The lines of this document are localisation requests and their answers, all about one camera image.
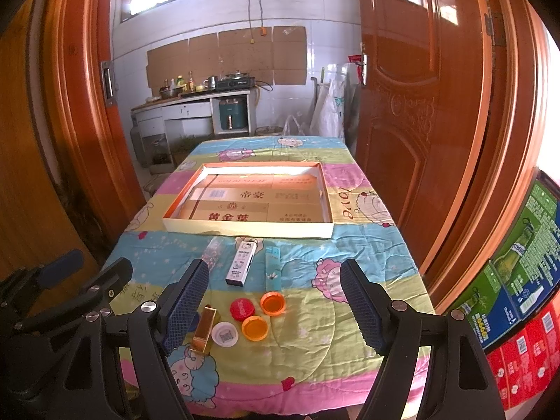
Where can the teal air fryer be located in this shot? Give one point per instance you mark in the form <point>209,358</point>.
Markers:
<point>233,113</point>

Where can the floral transparent lighter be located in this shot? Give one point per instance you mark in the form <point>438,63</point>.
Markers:
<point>213,251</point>

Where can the metal wok pan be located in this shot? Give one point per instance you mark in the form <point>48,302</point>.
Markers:
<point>170,92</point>

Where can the green beer carton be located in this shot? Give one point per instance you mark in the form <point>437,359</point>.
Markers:
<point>522,273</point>

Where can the teal crane lighter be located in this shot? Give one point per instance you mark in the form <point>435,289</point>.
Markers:
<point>273,269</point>

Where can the brown wooden door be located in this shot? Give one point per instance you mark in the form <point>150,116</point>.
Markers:
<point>451,123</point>

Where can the colourful cartoon sheep tablecloth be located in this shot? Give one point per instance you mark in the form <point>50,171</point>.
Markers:
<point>314,357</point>

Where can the red carton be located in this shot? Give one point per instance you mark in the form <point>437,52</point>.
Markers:
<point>525,364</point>

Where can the white kitchen counter cabinet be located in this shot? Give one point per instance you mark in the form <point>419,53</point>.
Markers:
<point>160,127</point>

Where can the Hello Kitty white lighter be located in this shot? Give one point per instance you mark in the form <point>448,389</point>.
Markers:
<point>241,263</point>

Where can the red bottle cap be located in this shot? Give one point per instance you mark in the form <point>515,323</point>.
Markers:
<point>241,309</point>

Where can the black gas stove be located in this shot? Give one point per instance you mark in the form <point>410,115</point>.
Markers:
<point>235,81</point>

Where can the white plastic bag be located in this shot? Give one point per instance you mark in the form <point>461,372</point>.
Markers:
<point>327,119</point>

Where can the silver door handle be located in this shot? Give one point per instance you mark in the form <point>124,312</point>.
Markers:
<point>362,66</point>

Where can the cardboard wall panels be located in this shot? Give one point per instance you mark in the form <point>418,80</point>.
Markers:
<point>278,57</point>

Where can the gold brown lighter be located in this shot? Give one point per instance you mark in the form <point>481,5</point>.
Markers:
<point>201,341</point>

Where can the orange white cardboard tray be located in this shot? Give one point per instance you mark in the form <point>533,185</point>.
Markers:
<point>262,199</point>

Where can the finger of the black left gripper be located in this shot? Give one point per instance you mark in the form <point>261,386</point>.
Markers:
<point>41,277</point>
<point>95,295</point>

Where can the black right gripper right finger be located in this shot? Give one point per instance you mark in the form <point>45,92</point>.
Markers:
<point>459,383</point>

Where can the dark orange bottle cap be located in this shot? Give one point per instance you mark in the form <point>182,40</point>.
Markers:
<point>273,303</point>

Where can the white QR bottle cap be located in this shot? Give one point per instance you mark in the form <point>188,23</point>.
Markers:
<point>224,334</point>

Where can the light orange bottle cap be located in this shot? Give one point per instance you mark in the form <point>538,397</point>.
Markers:
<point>254,328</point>

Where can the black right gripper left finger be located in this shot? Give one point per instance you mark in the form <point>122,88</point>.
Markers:
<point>154,330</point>

